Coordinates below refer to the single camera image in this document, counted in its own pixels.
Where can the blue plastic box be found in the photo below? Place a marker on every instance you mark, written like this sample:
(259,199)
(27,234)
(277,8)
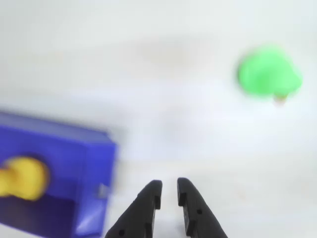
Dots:
(74,161)

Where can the yellow rubber duck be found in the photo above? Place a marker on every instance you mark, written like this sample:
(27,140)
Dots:
(24,178)

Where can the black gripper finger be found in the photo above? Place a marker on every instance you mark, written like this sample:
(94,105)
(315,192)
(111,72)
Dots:
(141,213)
(198,215)

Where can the green rubber duck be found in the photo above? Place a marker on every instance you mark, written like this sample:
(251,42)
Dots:
(267,72)

